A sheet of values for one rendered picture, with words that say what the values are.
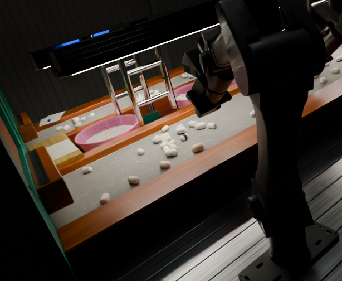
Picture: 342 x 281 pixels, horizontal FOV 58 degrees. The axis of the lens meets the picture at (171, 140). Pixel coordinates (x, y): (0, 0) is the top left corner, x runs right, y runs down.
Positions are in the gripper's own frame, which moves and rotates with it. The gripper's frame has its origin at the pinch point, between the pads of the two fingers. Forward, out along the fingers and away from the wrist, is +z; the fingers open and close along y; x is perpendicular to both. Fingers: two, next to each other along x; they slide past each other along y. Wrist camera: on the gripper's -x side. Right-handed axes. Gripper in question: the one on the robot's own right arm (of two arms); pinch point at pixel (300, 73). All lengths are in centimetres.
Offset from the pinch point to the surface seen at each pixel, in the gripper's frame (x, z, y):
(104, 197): 7, 0, 76
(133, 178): 5, 2, 67
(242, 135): 10.0, -4.3, 36.2
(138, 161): -1, 12, 61
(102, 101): -57, 74, 45
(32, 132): -41, 47, 85
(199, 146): 5.9, 1.7, 46.1
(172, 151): 3, 5, 53
